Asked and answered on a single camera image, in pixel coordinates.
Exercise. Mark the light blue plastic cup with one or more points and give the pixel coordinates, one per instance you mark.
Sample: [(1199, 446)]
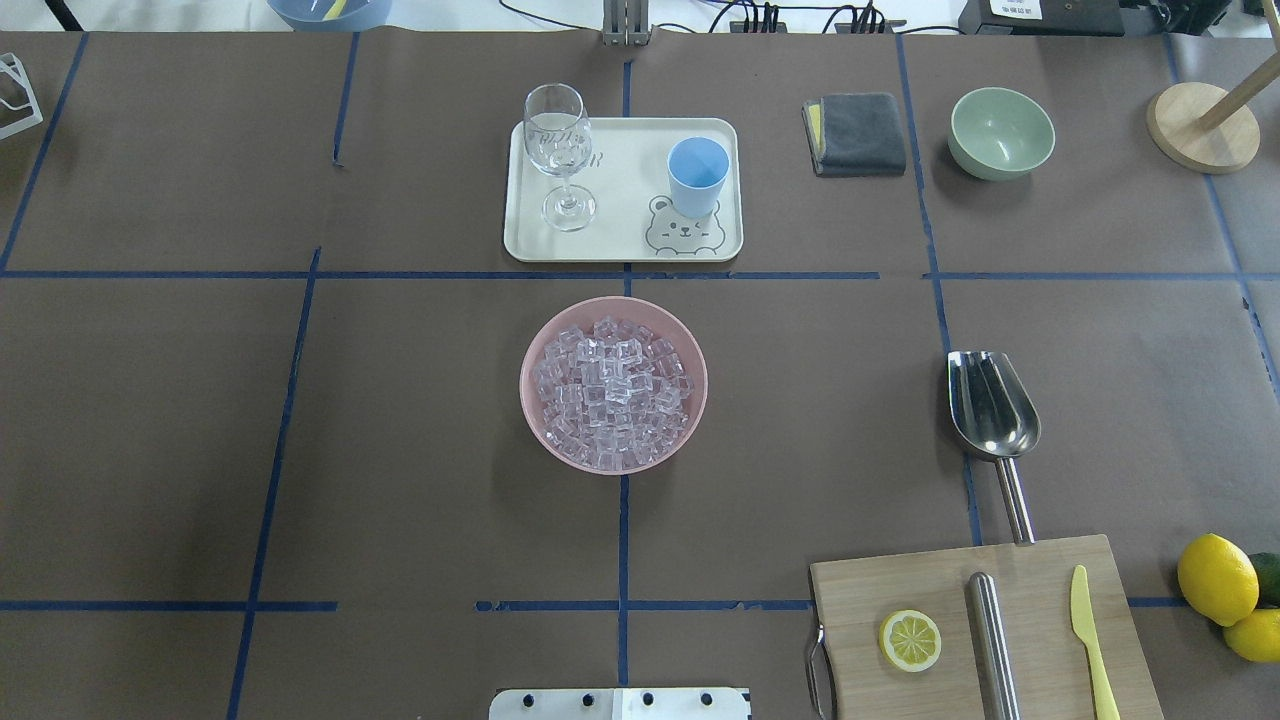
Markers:
[(697, 169)]

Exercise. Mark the lemon half slice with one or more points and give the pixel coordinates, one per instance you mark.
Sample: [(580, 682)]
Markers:
[(910, 640)]

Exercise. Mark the wooden paper towel stand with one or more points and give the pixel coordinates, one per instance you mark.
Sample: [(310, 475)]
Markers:
[(1207, 128)]

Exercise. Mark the green lime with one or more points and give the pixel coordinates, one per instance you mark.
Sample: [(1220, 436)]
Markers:
[(1266, 566)]

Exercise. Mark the wooden cutting board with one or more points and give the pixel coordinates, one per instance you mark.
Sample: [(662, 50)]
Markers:
[(1049, 664)]

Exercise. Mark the grey folded cloth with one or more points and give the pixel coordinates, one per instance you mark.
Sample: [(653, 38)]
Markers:
[(855, 135)]

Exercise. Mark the yellow plastic knife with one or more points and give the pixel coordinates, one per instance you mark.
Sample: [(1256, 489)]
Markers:
[(1085, 629)]

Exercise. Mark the stainless steel ice scoop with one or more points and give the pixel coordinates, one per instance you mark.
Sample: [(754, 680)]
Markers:
[(993, 414)]

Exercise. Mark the stainless steel muddler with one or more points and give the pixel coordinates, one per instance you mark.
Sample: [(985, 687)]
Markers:
[(997, 682)]

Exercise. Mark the green ceramic bowl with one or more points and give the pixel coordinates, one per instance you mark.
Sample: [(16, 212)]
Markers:
[(997, 134)]

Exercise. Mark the white wire cup rack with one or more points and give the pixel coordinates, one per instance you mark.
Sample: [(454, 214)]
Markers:
[(19, 104)]

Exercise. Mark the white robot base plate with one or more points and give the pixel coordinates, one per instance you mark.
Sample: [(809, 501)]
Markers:
[(623, 703)]

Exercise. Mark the pink bowl of ice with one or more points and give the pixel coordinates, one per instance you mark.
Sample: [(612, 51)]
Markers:
[(613, 385)]

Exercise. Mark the whole yellow lemon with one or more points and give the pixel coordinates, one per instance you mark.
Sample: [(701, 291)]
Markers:
[(1218, 580)]

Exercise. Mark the blue bowl with fork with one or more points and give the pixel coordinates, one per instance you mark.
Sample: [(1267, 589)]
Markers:
[(332, 16)]

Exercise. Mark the cream bear serving tray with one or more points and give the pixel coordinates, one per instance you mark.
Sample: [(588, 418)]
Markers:
[(635, 220)]

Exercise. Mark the clear wine glass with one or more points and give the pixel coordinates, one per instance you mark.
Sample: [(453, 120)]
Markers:
[(558, 142)]

